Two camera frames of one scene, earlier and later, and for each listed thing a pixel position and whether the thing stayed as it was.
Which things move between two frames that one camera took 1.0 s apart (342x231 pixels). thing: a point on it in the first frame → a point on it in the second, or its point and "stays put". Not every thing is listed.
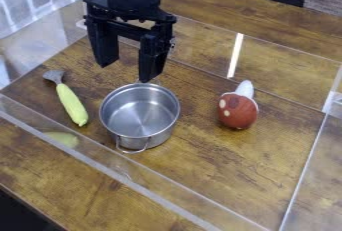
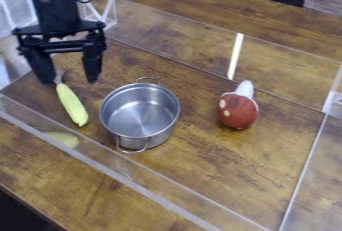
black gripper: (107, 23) → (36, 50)
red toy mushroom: (237, 107) stays put
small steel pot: (138, 112) stays put
